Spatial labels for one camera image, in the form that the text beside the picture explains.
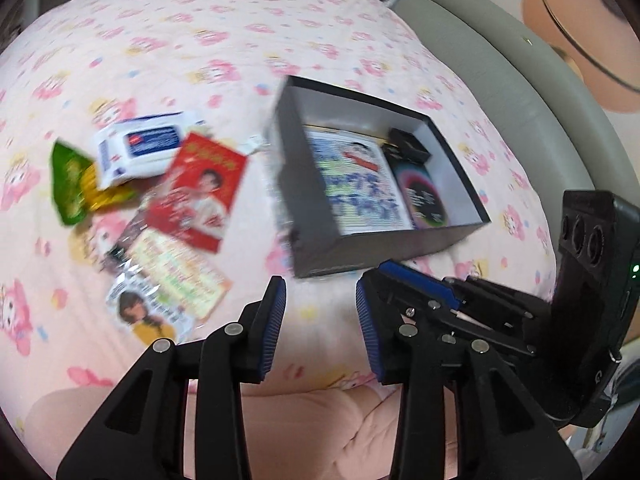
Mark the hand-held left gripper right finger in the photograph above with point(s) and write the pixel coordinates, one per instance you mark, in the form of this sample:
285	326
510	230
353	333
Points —
367	325

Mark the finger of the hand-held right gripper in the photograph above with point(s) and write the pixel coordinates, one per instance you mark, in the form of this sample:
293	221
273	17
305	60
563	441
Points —
425	310
415	280

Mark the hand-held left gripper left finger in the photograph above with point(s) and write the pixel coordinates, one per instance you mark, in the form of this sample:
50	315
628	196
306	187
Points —
270	330

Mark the black screen protector box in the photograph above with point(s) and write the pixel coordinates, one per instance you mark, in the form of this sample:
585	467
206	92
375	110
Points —
420	195

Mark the black cardboard shoe box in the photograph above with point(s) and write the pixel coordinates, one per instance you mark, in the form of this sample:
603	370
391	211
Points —
310	240

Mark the cartoon diamond painting kit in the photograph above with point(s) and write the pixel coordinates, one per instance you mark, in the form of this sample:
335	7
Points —
360	185

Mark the small black box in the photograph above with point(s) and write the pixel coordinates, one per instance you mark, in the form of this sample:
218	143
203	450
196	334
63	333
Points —
410	145

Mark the colourful card packet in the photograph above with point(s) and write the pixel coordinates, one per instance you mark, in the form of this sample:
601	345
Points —
175	270

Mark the cartoon girl sticker packet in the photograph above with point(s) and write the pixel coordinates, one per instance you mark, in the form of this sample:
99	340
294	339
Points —
140	315

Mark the yellow screen protector packet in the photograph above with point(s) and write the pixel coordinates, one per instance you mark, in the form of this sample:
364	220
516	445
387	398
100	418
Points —
375	136

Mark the red printed packet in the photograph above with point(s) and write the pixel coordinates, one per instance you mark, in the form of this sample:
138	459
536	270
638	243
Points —
195	195

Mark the clear plastic wrapped packet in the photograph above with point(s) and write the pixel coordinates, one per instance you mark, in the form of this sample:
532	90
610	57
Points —
255	144

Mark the yellow snack packet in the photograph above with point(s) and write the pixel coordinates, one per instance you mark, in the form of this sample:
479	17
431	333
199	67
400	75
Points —
105	197

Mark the white wet wipes pack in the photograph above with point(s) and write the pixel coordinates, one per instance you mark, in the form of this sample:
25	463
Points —
145	145

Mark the grey padded bed headboard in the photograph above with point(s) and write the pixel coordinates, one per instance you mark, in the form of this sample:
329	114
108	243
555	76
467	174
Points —
500	60

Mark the green snack packet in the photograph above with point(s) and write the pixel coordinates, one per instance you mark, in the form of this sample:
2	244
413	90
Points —
70	185

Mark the pink printed blanket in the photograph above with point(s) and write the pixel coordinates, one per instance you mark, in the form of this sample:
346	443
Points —
200	35

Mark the round orange wall decoration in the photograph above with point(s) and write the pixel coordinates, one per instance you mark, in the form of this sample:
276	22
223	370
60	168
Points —
560	5

